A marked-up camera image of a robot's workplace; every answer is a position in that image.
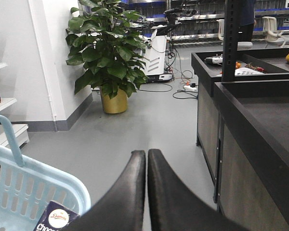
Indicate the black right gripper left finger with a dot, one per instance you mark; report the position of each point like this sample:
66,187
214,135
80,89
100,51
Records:
122,207

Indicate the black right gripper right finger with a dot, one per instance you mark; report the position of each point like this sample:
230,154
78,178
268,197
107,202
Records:
174,207

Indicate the Danisa Chocofello cookie box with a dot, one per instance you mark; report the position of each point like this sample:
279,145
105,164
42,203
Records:
55,217

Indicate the light blue plastic basket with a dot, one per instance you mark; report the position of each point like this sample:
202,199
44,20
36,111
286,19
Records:
28,185

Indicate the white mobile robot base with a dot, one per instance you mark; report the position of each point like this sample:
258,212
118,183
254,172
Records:
154,58

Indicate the gold plant pot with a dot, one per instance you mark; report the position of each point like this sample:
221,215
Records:
115,105

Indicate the white supermarket shelf unit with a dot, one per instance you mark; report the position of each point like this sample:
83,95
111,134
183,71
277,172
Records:
20,130

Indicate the dark wooden display stand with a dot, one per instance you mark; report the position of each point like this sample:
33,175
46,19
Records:
243,130

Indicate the green potted plant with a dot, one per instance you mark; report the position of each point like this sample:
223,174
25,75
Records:
102,40

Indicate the white office chair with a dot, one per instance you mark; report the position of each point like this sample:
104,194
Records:
273,36

